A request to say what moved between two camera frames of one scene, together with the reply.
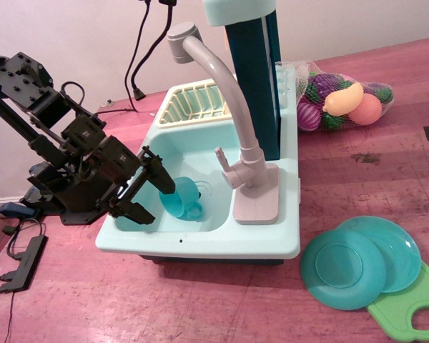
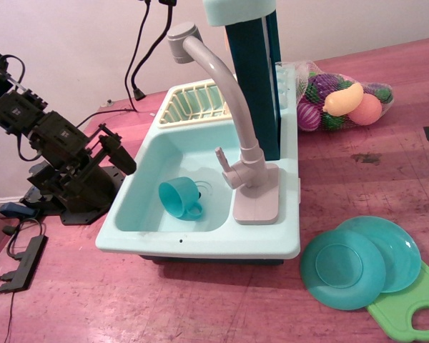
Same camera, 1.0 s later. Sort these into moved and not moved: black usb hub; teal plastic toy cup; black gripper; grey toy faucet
Moved: black gripper
Not moved: black usb hub; teal plastic toy cup; grey toy faucet
